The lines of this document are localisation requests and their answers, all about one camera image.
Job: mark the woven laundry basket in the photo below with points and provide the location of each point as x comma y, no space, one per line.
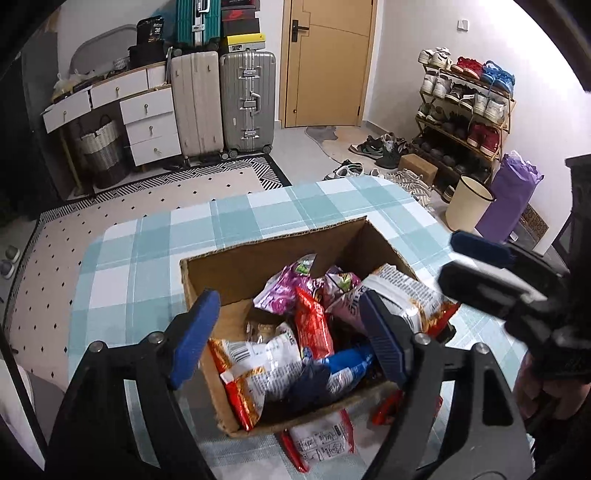
101,147

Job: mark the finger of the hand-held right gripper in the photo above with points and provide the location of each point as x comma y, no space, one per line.
480,286
480,249

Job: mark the wooden shoe rack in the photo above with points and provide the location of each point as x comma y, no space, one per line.
505,120

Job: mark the white red snack packet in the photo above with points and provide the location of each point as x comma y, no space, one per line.
323,438

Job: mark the purple grape candy packet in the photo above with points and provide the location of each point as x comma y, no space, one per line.
277,290

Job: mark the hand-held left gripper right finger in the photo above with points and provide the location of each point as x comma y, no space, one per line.
383,341

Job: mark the grey slippers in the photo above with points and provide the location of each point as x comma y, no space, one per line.
9,267

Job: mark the white drawer cabinet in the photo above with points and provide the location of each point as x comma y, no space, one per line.
143,106

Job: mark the black yellow shoe box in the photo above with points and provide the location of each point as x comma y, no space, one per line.
244,44

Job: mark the person's right hand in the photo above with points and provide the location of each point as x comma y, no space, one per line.
526,392

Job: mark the brown cardboard box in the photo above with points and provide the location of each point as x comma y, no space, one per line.
240,267

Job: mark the beige suitcase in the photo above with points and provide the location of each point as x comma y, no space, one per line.
198,101

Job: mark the red black snack packet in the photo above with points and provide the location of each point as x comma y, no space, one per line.
385,408

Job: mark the white plastic bag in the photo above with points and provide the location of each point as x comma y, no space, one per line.
69,85

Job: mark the arched mirror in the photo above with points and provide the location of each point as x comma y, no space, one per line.
101,46

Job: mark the white purple snack packet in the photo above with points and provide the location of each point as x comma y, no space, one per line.
346,307

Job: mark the teal suitcase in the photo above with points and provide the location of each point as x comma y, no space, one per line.
189,23

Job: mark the blue snack packet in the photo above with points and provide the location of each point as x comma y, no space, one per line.
346,364

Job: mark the brown snack packet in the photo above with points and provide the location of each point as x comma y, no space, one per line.
268,330

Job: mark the wooden door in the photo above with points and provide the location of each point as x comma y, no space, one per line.
332,69

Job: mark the beige dotted rug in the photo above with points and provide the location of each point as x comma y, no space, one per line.
92,203

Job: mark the silver suitcase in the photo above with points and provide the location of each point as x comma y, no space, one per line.
247,101

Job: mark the dark purple snack packet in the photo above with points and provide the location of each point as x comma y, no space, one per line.
341,279

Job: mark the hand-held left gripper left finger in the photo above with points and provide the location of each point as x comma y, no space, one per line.
194,337

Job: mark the black labelled bag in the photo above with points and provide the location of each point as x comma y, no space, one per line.
150,30

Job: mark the blue white checked tablecloth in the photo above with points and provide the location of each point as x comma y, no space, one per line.
184,221

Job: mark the red black shoe box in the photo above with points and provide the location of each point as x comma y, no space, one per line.
238,14

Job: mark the white yellow noodle snack packet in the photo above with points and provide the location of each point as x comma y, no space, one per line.
406,295

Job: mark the patterned floor mat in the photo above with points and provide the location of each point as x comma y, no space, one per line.
533,221

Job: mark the cluster of loose sneakers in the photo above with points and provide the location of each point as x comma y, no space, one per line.
383,154

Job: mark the white orange snack packet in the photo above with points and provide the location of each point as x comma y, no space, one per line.
263,364

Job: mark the cream trash bin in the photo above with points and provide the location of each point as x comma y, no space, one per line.
466,207

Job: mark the black storage box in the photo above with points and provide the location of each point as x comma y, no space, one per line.
147,54

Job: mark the rows of assorted shoes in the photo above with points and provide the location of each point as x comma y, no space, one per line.
485,106

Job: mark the purple bag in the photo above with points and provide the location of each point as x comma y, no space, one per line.
508,198

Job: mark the small brown cardboard block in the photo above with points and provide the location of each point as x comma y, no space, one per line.
418,168

